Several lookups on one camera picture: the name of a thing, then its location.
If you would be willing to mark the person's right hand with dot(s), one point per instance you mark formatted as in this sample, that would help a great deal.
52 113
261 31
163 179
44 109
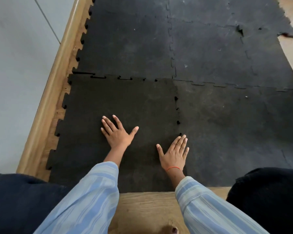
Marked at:
174 157

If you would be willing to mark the person's left hand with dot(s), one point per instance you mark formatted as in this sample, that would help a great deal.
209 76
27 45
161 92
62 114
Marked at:
118 137

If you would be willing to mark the black foam puzzle tile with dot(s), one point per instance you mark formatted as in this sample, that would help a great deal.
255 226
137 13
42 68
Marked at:
127 99

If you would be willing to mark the black interlocking floor mat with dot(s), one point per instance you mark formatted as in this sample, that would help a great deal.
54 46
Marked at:
222 58

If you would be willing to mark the person's left forearm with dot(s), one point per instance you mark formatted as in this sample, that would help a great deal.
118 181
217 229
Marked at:
88 202

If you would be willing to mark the person's right forearm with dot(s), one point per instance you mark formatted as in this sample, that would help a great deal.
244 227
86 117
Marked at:
205 212

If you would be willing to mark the person's right leg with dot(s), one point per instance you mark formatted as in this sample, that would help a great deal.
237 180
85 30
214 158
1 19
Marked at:
271 199

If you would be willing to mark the person's leg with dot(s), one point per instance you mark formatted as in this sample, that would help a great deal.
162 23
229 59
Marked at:
22 204
271 199

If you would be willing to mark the person's left leg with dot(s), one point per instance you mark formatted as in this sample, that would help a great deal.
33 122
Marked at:
22 204

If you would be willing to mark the orange wrist thread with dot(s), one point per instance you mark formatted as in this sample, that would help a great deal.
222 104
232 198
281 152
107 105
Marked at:
173 167

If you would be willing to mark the light wooden baseboard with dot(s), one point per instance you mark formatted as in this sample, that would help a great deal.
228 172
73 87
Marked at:
50 95

